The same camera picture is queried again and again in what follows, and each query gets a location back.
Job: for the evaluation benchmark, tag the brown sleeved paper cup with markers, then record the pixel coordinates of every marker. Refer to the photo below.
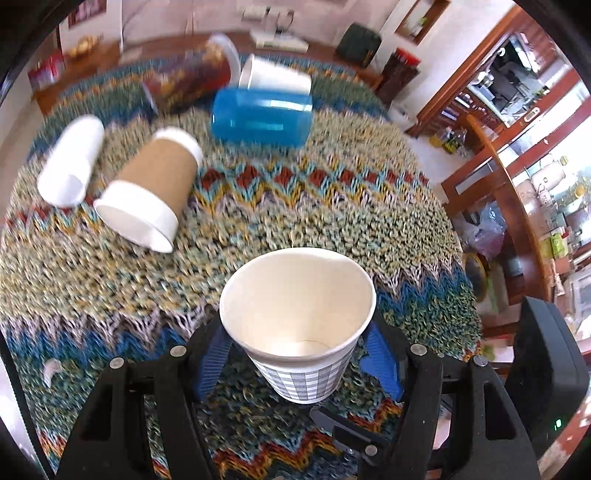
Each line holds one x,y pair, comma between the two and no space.
157,177

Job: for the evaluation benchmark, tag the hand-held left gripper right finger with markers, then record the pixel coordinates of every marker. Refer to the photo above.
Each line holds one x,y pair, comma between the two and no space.
381,364

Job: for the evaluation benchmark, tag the colourful knitted table mat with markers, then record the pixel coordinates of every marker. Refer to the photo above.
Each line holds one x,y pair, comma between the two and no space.
295,203

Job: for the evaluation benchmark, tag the white scrap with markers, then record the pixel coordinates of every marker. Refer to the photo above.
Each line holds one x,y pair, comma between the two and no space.
51,370

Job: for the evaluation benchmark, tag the dark printed cup clear lid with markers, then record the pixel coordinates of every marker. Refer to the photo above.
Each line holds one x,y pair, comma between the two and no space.
194,78

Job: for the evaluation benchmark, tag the blue plastic cup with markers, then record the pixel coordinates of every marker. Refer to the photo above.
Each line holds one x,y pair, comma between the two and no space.
261,117

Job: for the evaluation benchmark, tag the white flat box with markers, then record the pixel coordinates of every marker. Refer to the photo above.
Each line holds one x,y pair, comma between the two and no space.
279,42

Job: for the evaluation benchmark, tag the purple plastic bag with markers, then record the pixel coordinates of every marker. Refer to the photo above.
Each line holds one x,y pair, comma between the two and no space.
485,230

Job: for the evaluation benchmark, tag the plain white paper cup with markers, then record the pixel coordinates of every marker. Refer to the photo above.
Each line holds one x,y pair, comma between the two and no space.
71,159

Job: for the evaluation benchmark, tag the white checked paper cup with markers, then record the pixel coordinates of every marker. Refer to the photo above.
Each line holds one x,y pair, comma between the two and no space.
295,300

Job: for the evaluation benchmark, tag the bowl of fruit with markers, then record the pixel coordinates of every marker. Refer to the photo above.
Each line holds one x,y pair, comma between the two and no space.
83,46

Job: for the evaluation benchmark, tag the wooden cabinet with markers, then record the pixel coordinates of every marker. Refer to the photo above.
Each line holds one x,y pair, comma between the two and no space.
489,74

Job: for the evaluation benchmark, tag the wooden chair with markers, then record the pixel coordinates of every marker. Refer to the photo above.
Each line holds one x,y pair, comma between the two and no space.
503,184

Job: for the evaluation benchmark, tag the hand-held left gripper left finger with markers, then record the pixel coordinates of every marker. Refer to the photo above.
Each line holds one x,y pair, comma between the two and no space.
210,364

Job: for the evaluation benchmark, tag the red box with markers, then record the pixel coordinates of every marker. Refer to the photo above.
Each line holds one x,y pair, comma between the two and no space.
46,71

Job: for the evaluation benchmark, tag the wooden picture frame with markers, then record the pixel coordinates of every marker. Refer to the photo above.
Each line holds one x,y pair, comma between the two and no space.
420,21

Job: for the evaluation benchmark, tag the dark jar red lid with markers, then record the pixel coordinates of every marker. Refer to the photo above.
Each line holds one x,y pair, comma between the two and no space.
399,76

